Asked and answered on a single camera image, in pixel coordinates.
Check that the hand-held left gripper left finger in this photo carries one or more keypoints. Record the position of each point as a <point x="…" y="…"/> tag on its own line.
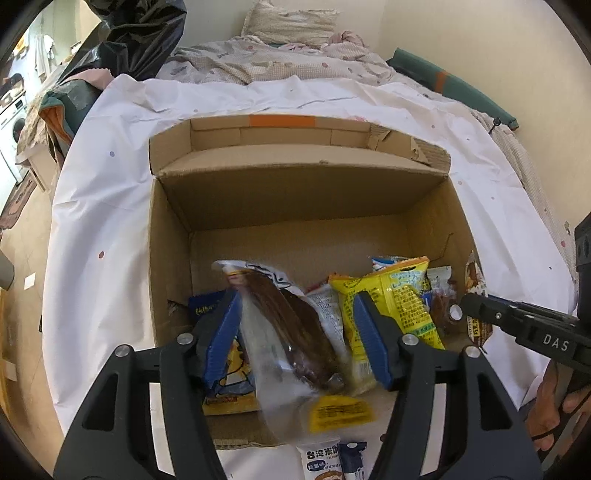
<point x="226" y="341"/>

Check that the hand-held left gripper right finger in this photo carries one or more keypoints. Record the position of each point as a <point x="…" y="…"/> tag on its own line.
<point x="369" y="346"/>

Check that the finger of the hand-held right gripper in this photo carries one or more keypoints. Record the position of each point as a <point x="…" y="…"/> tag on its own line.
<point x="489" y="310"/>

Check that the brown printed snack packet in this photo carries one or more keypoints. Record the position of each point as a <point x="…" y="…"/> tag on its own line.
<point x="475" y="286"/>

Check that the yellow snack bag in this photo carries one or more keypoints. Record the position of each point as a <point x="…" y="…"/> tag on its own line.
<point x="406" y="304"/>

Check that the clear packet of brown snack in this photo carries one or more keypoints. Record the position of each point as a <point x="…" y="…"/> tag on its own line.
<point x="286" y="332"/>

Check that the brown cardboard box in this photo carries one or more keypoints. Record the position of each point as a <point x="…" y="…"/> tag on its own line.
<point x="300" y="198"/>

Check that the person's right hand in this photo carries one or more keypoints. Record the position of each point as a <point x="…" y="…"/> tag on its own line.
<point x="540" y="415"/>

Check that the blue yellow snack packet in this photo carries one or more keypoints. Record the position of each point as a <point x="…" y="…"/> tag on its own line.
<point x="231" y="387"/>

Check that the silver white snack packet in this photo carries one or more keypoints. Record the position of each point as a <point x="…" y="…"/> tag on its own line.
<point x="441" y="290"/>

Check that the white printed snack packet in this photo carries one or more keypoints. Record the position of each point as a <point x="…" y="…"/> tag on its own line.
<point x="325" y="309"/>

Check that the dark blue white snack packet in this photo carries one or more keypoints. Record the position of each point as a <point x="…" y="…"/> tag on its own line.
<point x="353" y="461"/>

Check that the white rice cracker packet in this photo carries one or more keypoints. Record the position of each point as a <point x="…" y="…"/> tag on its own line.
<point x="321" y="459"/>

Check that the white printed bed sheet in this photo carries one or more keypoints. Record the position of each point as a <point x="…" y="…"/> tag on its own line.
<point x="106" y="207"/>

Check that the green rolled mat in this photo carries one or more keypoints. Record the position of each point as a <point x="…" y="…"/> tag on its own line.
<point x="452" y="87"/>

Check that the patterned floor mat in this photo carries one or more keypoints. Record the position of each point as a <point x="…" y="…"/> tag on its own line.
<point x="16" y="203"/>

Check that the orange green cloth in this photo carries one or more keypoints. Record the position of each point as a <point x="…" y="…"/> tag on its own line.
<point x="60" y="110"/>

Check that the white washing machine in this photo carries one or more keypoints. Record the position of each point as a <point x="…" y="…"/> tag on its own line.
<point x="11" y="134"/>

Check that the pink cloth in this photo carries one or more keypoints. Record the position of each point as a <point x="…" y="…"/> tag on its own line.
<point x="348" y="39"/>

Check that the black plastic bag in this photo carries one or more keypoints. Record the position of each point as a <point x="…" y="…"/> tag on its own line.
<point x="134" y="37"/>

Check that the beige pillow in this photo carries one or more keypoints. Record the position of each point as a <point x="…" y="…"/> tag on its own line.
<point x="291" y="23"/>

